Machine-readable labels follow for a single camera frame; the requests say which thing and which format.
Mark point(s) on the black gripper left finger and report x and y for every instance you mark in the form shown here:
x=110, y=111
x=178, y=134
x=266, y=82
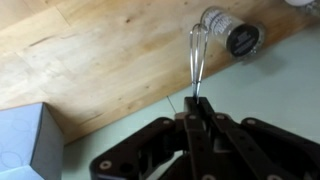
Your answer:
x=146, y=153

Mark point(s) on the small metal whisk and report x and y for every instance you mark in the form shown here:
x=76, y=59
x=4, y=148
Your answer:
x=196, y=89

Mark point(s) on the black lid glass spice jar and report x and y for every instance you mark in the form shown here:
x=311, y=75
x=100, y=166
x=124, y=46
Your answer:
x=240, y=38

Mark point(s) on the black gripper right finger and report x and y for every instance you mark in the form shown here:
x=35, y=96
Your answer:
x=266, y=150

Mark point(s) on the blue tissue box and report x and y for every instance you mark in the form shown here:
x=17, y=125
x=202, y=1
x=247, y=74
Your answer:
x=23, y=140

